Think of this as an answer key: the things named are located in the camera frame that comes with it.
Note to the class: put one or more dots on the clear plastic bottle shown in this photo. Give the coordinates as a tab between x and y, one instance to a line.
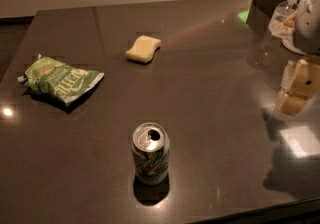
281	12

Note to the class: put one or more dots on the green chip bag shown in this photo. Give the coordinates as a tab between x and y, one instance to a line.
59	81

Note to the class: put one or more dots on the dark side cabinet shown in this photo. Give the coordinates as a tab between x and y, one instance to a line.
260	14

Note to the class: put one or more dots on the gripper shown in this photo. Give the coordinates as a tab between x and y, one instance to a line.
309	23

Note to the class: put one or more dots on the yellow sponge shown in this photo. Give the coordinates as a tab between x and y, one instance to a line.
143	49

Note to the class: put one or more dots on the open soda can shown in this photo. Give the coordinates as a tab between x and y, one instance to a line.
150	146

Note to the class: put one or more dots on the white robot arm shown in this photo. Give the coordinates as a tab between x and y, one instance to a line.
301	30

